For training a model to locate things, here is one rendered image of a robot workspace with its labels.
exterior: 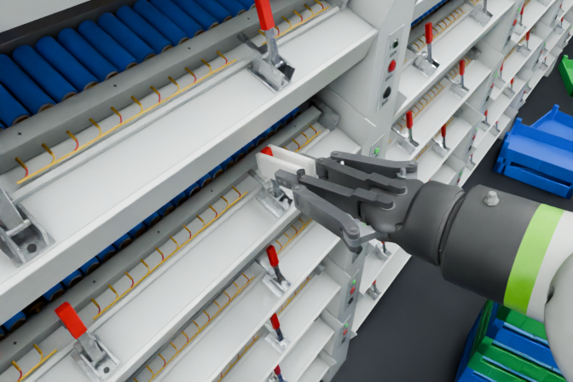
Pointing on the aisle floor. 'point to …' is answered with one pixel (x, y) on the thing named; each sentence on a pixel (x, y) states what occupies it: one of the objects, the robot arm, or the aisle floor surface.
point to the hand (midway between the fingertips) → (286, 167)
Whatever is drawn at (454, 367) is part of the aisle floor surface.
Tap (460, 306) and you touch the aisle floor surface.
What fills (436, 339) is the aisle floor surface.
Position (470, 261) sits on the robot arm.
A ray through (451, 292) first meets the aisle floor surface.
